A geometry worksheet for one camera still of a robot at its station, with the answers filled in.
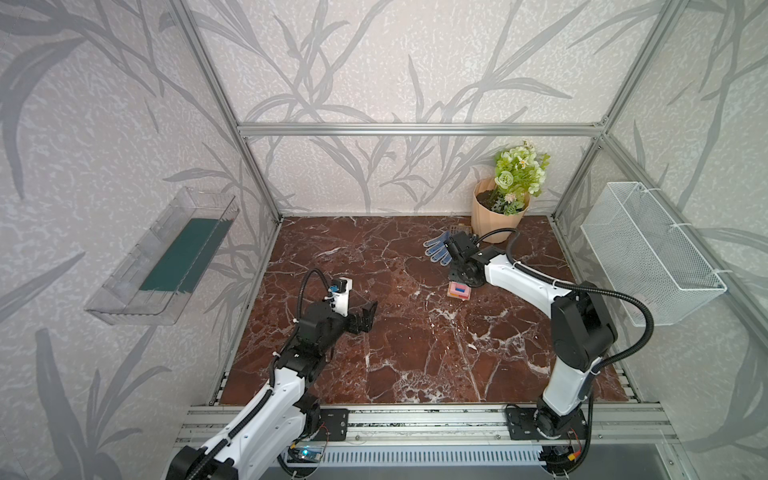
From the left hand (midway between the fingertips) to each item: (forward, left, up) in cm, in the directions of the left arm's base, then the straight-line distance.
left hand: (366, 291), depth 82 cm
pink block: (+7, -26, -12) cm, 29 cm away
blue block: (+6, -28, -9) cm, 30 cm away
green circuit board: (-36, +13, -15) cm, 41 cm away
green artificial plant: (+36, -47, +13) cm, 61 cm away
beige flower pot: (+29, -39, -2) cm, 48 cm away
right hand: (+13, -28, -6) cm, 32 cm away
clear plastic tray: (-9, +42, +18) cm, 46 cm away
